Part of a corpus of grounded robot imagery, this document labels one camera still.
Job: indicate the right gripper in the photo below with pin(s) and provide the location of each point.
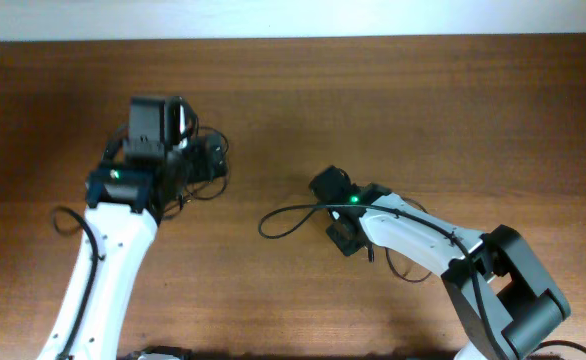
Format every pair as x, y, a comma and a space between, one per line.
347, 247

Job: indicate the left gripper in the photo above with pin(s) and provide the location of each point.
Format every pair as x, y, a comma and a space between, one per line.
204, 166

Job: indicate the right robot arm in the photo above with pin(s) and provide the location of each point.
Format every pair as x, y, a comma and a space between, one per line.
504, 297

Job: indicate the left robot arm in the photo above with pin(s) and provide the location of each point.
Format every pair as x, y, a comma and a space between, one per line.
150, 169

